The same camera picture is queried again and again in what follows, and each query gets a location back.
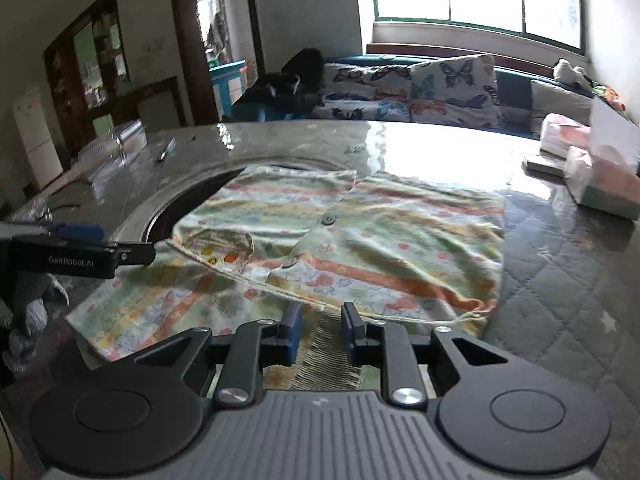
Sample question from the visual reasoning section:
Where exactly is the clear plastic container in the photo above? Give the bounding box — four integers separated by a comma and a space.
74, 120, 149, 183

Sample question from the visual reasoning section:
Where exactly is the dark clothes pile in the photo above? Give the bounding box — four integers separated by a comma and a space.
239, 48, 327, 122

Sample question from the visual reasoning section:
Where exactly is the person's left hand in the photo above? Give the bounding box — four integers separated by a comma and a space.
0, 272, 70, 372

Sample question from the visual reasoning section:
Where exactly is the pink green tissue pack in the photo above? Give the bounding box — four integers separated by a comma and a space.
564, 145, 640, 221

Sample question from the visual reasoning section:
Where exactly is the white stuffed toy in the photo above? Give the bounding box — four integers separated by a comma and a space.
552, 58, 594, 89

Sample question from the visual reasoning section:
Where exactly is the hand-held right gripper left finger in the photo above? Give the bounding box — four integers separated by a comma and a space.
134, 302, 304, 408

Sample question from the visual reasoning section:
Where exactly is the clear plastic bag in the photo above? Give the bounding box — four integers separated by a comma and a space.
7, 194, 55, 227

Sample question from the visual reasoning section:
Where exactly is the grey pillow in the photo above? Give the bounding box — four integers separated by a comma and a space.
529, 79, 595, 140

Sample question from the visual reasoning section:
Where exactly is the blue cabinet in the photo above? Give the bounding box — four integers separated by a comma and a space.
210, 60, 249, 117

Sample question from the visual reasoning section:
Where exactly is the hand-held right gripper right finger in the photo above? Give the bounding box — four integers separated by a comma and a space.
340, 302, 511, 407

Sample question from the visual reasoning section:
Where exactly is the butterfly print cushion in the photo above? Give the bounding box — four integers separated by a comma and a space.
314, 61, 418, 122
407, 54, 505, 130

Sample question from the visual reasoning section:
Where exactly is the dark wooden cabinet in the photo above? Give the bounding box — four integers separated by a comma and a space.
42, 0, 135, 133

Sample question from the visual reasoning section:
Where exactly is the woven fringed mat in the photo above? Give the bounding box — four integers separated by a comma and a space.
264, 307, 368, 392

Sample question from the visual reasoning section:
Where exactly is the white refrigerator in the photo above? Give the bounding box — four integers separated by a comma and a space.
12, 86, 65, 187

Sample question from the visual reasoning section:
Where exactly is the floral striped shirt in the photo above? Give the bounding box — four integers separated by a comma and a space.
65, 165, 509, 364

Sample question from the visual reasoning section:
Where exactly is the grey notebook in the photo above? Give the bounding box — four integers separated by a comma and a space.
521, 154, 570, 179

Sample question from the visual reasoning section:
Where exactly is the white box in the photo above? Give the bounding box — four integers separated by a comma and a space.
589, 95, 640, 173

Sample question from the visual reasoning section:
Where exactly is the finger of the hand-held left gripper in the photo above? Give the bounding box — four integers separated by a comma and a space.
49, 222, 106, 242
114, 242, 156, 267

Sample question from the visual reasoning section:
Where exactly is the blue sofa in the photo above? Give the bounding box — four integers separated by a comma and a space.
220, 52, 596, 141

